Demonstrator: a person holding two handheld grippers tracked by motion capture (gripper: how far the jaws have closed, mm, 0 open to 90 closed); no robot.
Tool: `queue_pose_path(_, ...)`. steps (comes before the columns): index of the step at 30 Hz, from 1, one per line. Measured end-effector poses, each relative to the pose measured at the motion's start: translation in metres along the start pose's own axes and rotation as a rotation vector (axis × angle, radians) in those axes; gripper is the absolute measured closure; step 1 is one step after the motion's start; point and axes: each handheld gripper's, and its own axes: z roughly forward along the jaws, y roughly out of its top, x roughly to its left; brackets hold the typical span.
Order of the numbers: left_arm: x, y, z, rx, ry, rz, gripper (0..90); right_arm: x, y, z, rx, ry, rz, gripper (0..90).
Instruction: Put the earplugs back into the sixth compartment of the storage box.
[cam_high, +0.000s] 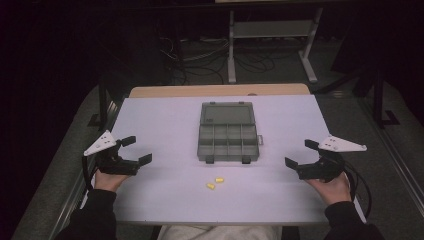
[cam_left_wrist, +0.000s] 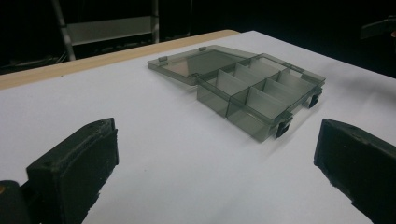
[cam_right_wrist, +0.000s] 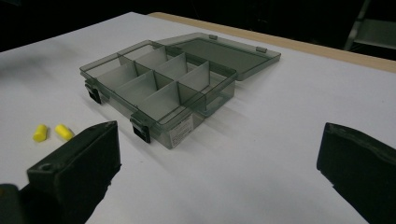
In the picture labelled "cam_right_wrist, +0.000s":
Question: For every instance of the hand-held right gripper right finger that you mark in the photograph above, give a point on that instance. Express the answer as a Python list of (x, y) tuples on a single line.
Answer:
[(361, 168)]

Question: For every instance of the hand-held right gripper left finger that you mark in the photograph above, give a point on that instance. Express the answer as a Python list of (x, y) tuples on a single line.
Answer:
[(77, 165)]

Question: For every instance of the yellow foam earplug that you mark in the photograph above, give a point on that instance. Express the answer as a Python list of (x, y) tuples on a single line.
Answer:
[(39, 133), (64, 132)]

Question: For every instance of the grey transparent compartment box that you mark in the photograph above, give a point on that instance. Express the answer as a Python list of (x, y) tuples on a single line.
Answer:
[(162, 87)]

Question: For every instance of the metal stand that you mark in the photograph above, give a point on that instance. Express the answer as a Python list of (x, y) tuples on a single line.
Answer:
[(372, 31)]

